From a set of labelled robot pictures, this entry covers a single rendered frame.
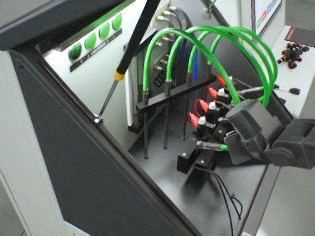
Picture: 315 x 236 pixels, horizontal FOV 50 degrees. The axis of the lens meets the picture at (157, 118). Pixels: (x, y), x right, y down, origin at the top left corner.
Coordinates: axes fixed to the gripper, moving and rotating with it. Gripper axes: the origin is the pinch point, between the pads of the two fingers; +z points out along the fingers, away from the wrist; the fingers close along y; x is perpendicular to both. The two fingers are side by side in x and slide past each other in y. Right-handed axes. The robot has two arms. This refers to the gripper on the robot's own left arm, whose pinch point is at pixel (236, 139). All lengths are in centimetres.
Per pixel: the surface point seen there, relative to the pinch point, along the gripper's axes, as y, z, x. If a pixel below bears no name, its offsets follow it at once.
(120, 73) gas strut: 21.3, -19.5, -23.3
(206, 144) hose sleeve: 5.3, 9.3, 0.3
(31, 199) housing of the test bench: 63, 40, 0
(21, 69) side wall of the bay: 39, -6, -33
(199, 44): 1.3, -4.0, -24.3
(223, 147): 2.8, 3.6, 1.5
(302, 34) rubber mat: -76, 82, -18
